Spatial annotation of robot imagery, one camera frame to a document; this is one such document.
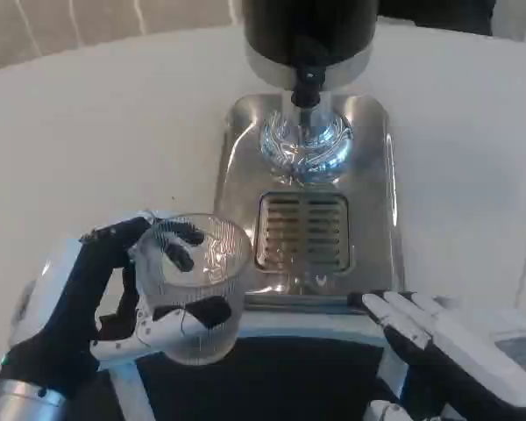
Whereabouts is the black dispenser tap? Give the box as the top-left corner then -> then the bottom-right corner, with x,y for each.
290,64 -> 328,110

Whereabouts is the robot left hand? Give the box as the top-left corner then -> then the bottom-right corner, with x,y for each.
0,214 -> 234,398

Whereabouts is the clear ribbed glass cup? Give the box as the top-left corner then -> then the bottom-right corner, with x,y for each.
132,212 -> 253,367

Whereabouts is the steel drip tray grid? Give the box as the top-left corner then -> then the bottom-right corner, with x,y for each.
253,190 -> 352,271

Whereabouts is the steel drip tray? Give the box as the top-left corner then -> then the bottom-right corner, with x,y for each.
213,93 -> 407,309

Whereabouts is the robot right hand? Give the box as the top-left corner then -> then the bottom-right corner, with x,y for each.
347,290 -> 526,421

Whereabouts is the black steel drink dispenser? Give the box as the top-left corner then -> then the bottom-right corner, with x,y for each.
240,0 -> 379,94

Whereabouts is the black robot torso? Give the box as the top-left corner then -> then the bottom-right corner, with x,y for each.
94,314 -> 407,421

